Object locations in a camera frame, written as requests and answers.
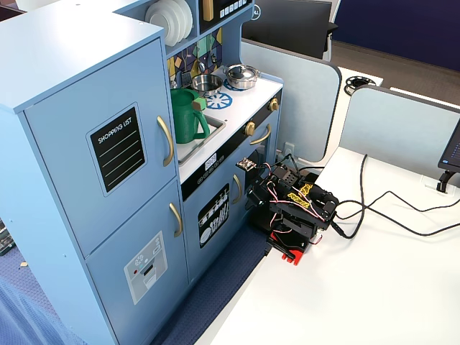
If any grey toy sink basin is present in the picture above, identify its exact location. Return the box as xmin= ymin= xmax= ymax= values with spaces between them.
xmin=177 ymin=111 xmax=227 ymax=167

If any black filament spool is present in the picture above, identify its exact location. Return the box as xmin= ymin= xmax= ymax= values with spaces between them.
xmin=344 ymin=74 xmax=375 ymax=96

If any short gold curved door handle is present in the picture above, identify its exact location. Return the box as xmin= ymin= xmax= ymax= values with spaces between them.
xmin=168 ymin=202 xmax=184 ymax=238

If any hanging toy ladle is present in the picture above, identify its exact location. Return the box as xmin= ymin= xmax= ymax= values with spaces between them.
xmin=195 ymin=43 xmax=207 ymax=73

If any hanging toy spatula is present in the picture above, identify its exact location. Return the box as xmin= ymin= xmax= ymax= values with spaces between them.
xmin=180 ymin=50 xmax=193 ymax=88

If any blue door with shopping list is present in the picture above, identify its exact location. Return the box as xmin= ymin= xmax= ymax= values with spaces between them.
xmin=23 ymin=37 xmax=179 ymax=258

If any light blue mesh fabric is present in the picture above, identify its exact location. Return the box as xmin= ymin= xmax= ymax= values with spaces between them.
xmin=0 ymin=275 xmax=89 ymax=345

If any white toy plate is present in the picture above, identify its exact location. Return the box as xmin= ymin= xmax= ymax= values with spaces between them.
xmin=144 ymin=1 xmax=173 ymax=30
xmin=155 ymin=0 xmax=185 ymax=40
xmin=164 ymin=0 xmax=194 ymax=47

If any black monitor stand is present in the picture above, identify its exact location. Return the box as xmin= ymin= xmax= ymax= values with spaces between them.
xmin=436 ymin=170 xmax=458 ymax=192

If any blue oven door with window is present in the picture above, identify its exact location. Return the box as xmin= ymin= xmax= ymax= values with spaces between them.
xmin=244 ymin=115 xmax=278 ymax=202

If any red table clamp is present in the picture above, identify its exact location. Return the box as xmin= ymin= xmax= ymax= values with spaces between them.
xmin=270 ymin=231 xmax=306 ymax=267

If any small gold dishwasher door handle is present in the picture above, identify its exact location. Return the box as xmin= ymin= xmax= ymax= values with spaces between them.
xmin=231 ymin=174 xmax=243 ymax=206

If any green plastic pitcher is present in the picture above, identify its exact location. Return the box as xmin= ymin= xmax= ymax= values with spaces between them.
xmin=170 ymin=88 xmax=211 ymax=145

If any long gold curved door handle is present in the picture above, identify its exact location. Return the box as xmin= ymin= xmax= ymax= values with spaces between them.
xmin=156 ymin=115 xmax=175 ymax=167

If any blue door with dishes print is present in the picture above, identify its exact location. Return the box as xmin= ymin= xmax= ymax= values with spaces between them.
xmin=182 ymin=168 xmax=246 ymax=285

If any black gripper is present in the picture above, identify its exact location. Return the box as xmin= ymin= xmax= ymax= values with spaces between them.
xmin=244 ymin=167 xmax=287 ymax=231

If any navy textured mat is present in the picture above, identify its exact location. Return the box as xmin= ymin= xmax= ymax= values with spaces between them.
xmin=149 ymin=225 xmax=276 ymax=345

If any black monitor back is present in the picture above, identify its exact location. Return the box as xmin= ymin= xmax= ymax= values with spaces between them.
xmin=241 ymin=0 xmax=334 ymax=61

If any open steel toy pot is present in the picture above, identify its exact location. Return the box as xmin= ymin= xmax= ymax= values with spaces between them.
xmin=191 ymin=73 xmax=224 ymax=97

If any black cable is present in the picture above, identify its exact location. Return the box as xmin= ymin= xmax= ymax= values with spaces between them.
xmin=336 ymin=190 xmax=460 ymax=221
xmin=359 ymin=204 xmax=460 ymax=238
xmin=330 ymin=154 xmax=369 ymax=240

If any grey right cabinet door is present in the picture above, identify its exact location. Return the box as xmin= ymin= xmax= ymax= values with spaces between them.
xmin=0 ymin=0 xmax=285 ymax=345

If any gold oven door handle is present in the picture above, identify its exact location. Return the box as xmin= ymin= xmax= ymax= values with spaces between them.
xmin=249 ymin=124 xmax=272 ymax=146

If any steel toy pot with lid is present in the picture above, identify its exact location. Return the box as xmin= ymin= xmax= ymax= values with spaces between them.
xmin=222 ymin=63 xmax=261 ymax=91

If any large grey desk divider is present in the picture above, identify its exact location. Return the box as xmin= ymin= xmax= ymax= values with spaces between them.
xmin=239 ymin=38 xmax=342 ymax=165

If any black toy microwave door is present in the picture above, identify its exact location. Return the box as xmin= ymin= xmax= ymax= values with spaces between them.
xmin=198 ymin=0 xmax=254 ymax=36

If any black monitor with lit screen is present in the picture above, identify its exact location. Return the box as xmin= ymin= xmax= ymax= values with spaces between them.
xmin=437 ymin=117 xmax=460 ymax=174

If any blue door with ice dispenser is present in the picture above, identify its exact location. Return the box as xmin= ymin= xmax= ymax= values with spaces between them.
xmin=85 ymin=178 xmax=190 ymax=344

